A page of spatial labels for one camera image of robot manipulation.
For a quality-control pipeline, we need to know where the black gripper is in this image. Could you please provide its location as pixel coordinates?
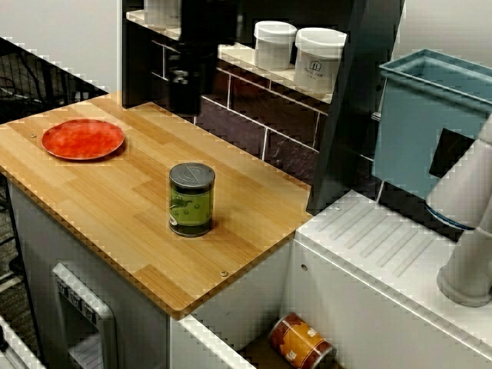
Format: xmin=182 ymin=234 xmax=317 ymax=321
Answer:
xmin=168 ymin=0 xmax=236 ymax=116

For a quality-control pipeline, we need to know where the green label tin can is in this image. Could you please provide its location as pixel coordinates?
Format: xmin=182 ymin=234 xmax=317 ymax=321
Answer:
xmin=168 ymin=162 xmax=216 ymax=238

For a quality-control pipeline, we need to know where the black hutch side panel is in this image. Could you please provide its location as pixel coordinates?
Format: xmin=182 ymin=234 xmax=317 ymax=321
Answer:
xmin=121 ymin=17 xmax=170 ymax=109

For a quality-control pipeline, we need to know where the light wooden shelf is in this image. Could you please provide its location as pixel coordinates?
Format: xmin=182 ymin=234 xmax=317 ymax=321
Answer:
xmin=126 ymin=9 xmax=335 ymax=105

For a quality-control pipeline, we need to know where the dark tile backsplash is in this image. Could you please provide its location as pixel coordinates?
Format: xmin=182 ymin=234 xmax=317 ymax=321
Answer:
xmin=151 ymin=38 xmax=327 ymax=185

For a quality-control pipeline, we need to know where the white storage jar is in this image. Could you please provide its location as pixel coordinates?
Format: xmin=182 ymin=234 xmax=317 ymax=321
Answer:
xmin=145 ymin=0 xmax=181 ymax=26

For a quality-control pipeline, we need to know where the white lidded jar plain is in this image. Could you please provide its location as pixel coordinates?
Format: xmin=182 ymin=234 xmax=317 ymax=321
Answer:
xmin=253 ymin=20 xmax=298 ymax=71

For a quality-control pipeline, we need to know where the orange red round plate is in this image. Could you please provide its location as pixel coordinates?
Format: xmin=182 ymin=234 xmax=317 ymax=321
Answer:
xmin=42 ymin=118 xmax=126 ymax=161

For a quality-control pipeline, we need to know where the white lidded jar printed label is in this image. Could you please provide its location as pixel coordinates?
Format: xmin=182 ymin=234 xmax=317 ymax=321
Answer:
xmin=293 ymin=26 xmax=347 ymax=95

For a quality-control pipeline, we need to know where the teal plastic bin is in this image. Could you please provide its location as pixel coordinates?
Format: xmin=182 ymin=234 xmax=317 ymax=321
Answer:
xmin=371 ymin=48 xmax=492 ymax=201

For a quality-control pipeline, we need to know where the grey toy dispenser panel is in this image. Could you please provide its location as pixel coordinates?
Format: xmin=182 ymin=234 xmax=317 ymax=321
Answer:
xmin=52 ymin=262 xmax=118 ymax=369

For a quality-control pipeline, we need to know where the orange label soup can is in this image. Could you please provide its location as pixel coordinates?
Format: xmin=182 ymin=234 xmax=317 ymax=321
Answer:
xmin=268 ymin=312 xmax=334 ymax=369

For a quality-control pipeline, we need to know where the white sink unit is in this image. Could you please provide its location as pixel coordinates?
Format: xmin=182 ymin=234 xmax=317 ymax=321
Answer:
xmin=171 ymin=190 xmax=492 ymax=369

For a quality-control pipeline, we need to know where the white curved faucet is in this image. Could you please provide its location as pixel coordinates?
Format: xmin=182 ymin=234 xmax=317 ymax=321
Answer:
xmin=424 ymin=113 xmax=492 ymax=308

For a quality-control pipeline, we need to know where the black wire mesh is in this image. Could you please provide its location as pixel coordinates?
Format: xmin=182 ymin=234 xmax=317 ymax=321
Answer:
xmin=0 ymin=36 xmax=111 ymax=124

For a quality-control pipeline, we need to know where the dark grey hutch post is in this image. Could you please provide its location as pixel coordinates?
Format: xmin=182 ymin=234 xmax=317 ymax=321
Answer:
xmin=306 ymin=0 xmax=407 ymax=216

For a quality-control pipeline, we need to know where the aluminium frame rail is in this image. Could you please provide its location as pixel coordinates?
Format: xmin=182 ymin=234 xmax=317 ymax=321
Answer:
xmin=0 ymin=314 xmax=45 ymax=369

